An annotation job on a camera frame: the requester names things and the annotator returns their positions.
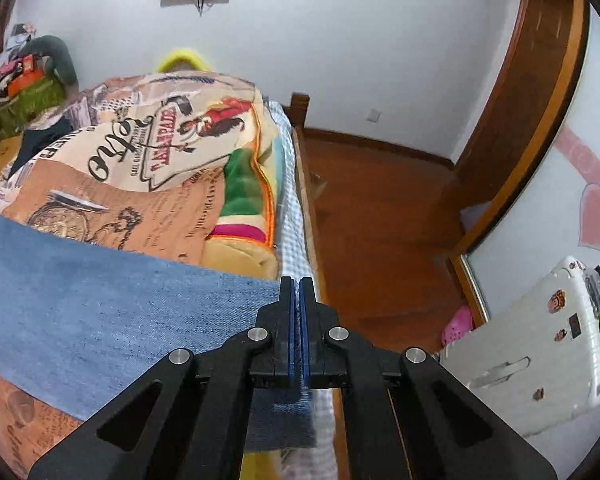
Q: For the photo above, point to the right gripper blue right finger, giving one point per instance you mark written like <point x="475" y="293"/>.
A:
<point x="343" y="359"/>

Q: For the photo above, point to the pink slipper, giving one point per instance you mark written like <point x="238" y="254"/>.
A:
<point x="459" y="326"/>

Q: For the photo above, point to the newspaper print bed blanket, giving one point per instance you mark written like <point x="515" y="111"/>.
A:
<point x="184" y="167"/>

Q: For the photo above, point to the black folded garment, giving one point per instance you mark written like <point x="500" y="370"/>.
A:
<point x="33" y="141"/>

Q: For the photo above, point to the wooden bed post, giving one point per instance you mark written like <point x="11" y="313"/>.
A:
<point x="297" y="109"/>

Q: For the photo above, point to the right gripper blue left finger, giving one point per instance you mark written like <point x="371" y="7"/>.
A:
<point x="262" y="357"/>

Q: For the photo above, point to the blue denim jeans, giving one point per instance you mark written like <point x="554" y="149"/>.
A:
<point x="80" y="322"/>

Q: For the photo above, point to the wall power socket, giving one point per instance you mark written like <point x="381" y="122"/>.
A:
<point x="373" y="116"/>

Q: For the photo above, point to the green storage bag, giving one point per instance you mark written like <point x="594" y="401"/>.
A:
<point x="27" y="105"/>

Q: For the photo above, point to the orange box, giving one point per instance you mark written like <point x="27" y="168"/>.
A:
<point x="24" y="81"/>

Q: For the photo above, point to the white suitcase with stickers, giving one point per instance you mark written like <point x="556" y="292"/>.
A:
<point x="537" y="364"/>

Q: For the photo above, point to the yellow foam tube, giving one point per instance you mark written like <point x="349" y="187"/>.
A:
<point x="180" y="59"/>

